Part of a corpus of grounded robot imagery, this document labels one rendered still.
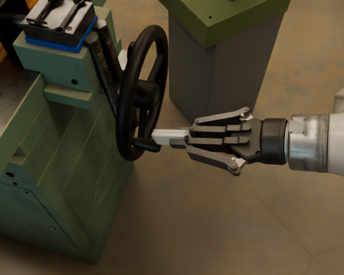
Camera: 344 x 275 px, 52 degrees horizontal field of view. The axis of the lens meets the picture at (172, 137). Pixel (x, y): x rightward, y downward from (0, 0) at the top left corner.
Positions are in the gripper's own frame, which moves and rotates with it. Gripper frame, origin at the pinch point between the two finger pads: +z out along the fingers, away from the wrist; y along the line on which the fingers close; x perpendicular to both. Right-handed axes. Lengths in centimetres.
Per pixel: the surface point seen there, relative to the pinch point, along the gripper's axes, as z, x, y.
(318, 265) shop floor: -24, 98, -12
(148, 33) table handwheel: 4.6, -12.4, -14.5
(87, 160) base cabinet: 35.4, 21.5, -6.2
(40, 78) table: 23.4, -13.3, -3.1
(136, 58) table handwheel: 4.7, -12.4, -7.8
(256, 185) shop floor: 3, 89, -38
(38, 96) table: 24.3, -10.8, -0.7
